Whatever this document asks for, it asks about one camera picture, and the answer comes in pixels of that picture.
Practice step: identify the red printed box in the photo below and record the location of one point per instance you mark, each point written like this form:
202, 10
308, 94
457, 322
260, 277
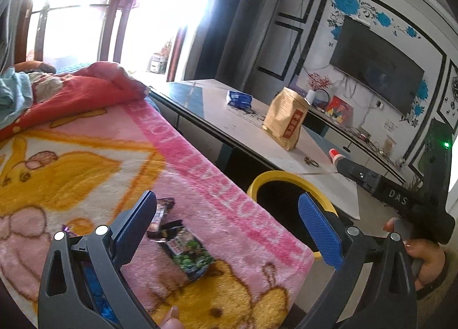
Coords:
340, 109

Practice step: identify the brown paper bag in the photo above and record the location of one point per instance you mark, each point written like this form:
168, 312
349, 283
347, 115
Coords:
284, 118

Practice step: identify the white wall socket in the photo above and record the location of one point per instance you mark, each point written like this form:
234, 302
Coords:
379, 103

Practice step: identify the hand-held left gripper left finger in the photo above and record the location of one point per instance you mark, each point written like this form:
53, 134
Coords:
134, 229

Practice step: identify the red paper cup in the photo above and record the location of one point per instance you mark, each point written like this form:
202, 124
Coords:
335, 154

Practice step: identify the round black frame ornament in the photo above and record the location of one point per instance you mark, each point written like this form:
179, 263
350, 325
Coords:
322, 100

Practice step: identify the small white container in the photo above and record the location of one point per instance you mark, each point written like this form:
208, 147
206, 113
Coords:
157, 62

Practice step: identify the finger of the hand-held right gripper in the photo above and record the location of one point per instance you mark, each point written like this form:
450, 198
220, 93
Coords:
357, 173

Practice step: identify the black flat television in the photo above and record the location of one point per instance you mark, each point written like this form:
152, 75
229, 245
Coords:
375, 60

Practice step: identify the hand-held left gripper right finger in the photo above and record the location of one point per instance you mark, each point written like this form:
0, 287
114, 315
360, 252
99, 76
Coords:
320, 232

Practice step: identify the brown wooden window frame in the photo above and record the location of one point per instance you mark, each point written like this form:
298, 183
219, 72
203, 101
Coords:
109, 43

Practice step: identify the teal cloth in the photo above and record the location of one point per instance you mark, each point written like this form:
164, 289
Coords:
14, 96

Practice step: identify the person's right hand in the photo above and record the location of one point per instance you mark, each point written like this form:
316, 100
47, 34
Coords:
427, 261

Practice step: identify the dark curtain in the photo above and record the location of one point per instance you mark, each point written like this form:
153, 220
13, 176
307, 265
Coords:
222, 10

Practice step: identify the grey standing air conditioner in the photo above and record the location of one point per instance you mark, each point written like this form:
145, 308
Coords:
261, 35

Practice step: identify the white vase with red flowers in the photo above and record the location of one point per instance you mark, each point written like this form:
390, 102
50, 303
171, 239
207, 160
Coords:
310, 96

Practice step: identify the green pea snack packet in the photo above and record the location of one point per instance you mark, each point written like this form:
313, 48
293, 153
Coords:
186, 254

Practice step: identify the floral patterned cloth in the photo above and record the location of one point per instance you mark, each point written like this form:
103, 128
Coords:
46, 84

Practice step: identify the white coffee table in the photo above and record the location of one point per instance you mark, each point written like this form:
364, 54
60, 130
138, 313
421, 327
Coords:
222, 118

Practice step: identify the dark television stand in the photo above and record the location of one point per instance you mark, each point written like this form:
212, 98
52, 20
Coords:
332, 126

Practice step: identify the red blanket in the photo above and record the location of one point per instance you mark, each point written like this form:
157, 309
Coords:
89, 89

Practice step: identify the person's left hand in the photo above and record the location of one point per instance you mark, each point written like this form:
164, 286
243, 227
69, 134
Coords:
171, 320

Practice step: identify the white yellow blue snack packet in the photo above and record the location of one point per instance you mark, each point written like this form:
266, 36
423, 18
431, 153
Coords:
96, 291

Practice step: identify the pink printed blanket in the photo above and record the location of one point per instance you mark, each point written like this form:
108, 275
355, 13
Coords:
214, 178

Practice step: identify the blue tissue packet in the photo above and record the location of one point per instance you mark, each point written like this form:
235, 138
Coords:
239, 99

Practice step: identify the small purple candy wrapper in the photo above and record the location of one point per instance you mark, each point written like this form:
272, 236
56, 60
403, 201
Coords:
68, 229

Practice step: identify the yellow trash bin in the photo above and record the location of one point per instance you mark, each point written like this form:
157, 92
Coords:
279, 175

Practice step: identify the dark brown snack wrapper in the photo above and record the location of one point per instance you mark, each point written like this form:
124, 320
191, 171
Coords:
159, 218

